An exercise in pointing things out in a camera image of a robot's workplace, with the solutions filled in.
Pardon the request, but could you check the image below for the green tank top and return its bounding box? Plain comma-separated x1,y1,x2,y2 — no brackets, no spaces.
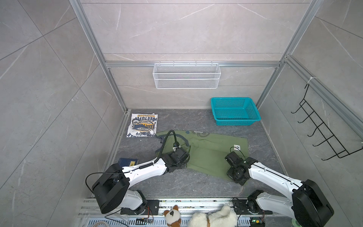
154,130,250,182

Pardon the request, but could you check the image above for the white navy-trimmed tank top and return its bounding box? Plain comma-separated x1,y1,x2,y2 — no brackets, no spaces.
126,113,158,138

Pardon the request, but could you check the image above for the teal plastic basket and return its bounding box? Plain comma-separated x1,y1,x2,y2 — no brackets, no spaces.
210,97,261,126

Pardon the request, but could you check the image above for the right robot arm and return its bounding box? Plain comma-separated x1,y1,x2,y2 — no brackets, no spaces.
225,146,335,227

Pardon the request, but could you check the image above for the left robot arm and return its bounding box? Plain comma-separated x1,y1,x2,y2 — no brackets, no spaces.
88,130,190,215

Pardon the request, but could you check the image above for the white fluffy plush toy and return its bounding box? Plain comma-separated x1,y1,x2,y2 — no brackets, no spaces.
188,205,238,227

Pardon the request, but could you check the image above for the small green black device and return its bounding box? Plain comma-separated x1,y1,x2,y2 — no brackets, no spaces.
250,218,265,227

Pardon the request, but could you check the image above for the blue book yellow label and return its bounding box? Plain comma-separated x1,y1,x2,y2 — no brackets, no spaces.
118,158,139,167

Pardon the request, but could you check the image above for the brown white plush toy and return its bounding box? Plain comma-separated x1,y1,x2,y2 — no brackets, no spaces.
164,205,181,227

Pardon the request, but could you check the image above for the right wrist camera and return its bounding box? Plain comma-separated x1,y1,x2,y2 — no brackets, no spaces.
225,151,243,168

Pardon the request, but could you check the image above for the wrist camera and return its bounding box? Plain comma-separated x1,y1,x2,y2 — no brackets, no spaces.
225,151,243,168
173,142,181,152

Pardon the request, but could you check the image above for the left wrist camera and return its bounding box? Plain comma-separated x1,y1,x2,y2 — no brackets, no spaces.
173,142,181,152

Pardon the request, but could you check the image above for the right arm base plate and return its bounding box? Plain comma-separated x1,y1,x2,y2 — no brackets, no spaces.
232,198,273,215

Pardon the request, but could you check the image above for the aluminium frame rail front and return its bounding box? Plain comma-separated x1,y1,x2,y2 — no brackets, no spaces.
78,198,314,218

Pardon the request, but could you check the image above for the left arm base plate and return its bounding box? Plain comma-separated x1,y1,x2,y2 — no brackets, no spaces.
135,200,160,215

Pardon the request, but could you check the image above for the white wire mesh shelf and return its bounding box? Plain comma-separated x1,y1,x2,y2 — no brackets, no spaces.
153,63,221,89

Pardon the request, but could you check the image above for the black wire hook rack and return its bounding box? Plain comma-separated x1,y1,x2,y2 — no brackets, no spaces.
291,84,363,161

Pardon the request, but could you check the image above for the white slotted cable duct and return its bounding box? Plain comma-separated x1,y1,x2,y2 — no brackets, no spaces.
83,217,251,227

